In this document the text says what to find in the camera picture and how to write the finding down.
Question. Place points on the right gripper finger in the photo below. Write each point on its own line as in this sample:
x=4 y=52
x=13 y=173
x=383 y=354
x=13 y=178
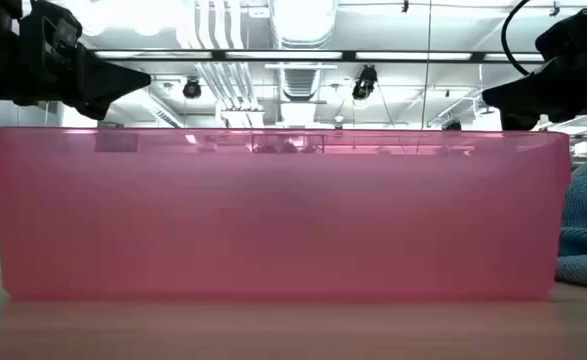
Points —
x=519 y=123
x=538 y=95

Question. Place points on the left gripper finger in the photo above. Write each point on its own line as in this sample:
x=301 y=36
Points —
x=108 y=82

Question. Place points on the pink translucent plastic bin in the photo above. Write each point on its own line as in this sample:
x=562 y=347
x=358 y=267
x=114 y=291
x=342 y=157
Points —
x=273 y=225

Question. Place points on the black ceiling spotlight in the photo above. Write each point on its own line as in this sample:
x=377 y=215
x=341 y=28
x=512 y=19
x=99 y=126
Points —
x=451 y=125
x=365 y=82
x=192 y=89

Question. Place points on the black ceiling light rail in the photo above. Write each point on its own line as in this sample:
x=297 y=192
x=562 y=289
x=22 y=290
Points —
x=283 y=55

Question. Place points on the white ceiling air duct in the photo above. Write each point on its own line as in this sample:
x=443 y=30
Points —
x=300 y=30

